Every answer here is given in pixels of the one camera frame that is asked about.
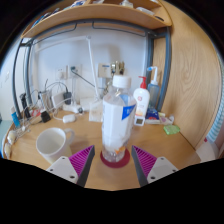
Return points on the black plug-in charger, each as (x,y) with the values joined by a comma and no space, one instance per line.
(67,97)

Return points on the small white computer mouse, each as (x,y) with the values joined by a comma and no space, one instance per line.
(69,118)

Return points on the flat round red coaster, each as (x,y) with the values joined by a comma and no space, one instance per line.
(115,164)

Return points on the cream ceramic mug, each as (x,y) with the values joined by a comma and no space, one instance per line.
(51,145)

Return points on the small white digital clock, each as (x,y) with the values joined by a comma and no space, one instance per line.
(139,120)

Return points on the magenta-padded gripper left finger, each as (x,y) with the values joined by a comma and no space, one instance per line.
(65,166)

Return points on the wooden shelf unit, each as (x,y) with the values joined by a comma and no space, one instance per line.
(100,15)

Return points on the clear plastic water bottle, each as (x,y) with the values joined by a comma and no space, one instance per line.
(116,123)

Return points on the blue tube with white cap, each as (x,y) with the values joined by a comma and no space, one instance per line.
(15,118)

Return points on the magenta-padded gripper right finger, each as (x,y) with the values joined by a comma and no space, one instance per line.
(158,166)

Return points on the white power strip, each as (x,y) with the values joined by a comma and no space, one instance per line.
(72,108)

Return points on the white desk lamp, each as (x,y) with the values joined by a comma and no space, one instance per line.
(92,66)

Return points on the small black gadget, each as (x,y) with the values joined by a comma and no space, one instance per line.
(45,116)

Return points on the plastic-wrapped white bun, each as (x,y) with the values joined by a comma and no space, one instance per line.
(7,150)
(11,136)

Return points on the white lotion pump bottle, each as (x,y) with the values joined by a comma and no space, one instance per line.
(141,100)

